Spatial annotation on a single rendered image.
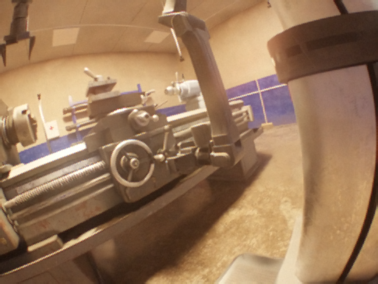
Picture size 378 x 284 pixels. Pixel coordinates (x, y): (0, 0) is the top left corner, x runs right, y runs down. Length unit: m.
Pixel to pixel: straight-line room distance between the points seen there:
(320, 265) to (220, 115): 0.36
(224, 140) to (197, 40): 0.26
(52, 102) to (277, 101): 5.59
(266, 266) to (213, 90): 0.59
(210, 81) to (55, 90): 4.21
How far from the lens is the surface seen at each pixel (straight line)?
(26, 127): 1.05
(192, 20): 0.46
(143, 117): 0.72
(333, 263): 0.16
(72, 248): 0.82
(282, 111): 4.50
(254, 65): 4.68
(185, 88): 1.58
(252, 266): 0.65
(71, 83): 4.51
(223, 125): 0.40
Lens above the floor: 0.80
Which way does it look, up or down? 8 degrees down
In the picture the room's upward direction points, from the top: 17 degrees counter-clockwise
